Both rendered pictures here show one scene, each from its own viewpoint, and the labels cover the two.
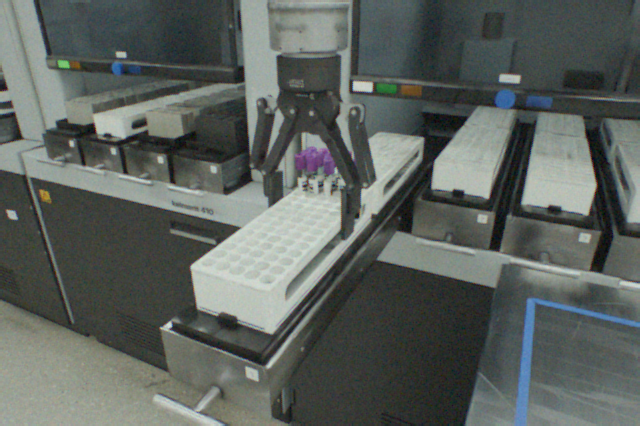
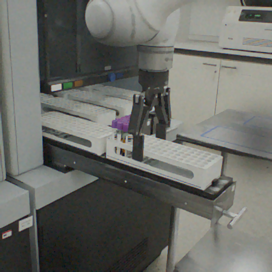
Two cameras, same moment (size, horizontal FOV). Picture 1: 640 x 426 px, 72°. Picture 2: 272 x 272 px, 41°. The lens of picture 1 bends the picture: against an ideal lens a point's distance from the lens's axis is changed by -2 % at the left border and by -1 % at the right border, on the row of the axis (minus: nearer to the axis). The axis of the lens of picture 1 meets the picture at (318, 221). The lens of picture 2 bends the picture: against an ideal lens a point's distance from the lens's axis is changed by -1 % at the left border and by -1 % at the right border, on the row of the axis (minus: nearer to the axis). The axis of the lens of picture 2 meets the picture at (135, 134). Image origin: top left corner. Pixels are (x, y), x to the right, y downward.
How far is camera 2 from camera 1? 101 cm
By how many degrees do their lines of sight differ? 74
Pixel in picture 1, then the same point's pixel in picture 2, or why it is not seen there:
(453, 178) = (104, 121)
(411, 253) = not seen: hidden behind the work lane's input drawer
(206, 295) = (208, 178)
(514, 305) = (204, 138)
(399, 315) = (99, 208)
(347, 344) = (78, 252)
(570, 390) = (242, 141)
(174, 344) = (216, 204)
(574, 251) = (146, 130)
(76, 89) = not seen: outside the picture
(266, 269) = (207, 155)
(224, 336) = (224, 183)
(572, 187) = not seen: hidden behind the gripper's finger
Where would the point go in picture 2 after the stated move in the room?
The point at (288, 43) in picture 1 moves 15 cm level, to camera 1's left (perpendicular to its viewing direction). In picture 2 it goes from (168, 65) to (161, 76)
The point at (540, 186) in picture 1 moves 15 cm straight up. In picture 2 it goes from (129, 110) to (130, 69)
